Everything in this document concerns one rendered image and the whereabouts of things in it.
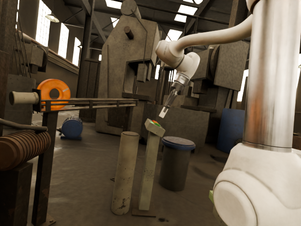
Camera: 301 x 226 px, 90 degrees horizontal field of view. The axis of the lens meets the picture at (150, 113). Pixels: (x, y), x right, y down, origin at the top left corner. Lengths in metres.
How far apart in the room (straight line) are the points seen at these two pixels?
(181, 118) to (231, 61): 1.91
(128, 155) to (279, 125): 0.77
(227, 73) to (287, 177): 3.39
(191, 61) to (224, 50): 2.74
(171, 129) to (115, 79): 1.48
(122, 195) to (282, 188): 0.87
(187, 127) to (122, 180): 1.76
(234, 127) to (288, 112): 2.89
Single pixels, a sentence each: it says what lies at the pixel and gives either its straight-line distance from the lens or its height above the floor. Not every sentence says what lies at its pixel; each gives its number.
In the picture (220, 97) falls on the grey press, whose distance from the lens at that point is 4.01.
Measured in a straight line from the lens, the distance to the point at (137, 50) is 3.12.
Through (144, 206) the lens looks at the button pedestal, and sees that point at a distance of 1.20.
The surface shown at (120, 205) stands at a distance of 1.13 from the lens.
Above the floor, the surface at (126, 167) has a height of 0.31.
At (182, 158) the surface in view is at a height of 0.31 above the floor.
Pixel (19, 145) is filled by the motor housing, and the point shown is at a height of 0.51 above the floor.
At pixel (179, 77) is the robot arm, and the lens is 0.96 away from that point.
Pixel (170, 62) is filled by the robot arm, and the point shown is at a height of 0.99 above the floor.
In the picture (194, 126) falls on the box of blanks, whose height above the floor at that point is 0.47.
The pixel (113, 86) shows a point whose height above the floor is 0.97.
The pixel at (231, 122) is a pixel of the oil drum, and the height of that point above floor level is 0.61.
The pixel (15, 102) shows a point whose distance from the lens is 0.85.
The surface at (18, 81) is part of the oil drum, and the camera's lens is 3.28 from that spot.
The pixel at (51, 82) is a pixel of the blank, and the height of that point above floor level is 0.76.
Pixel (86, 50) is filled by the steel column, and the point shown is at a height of 3.16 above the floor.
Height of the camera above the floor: 0.72
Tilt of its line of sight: 3 degrees down
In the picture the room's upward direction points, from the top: 8 degrees clockwise
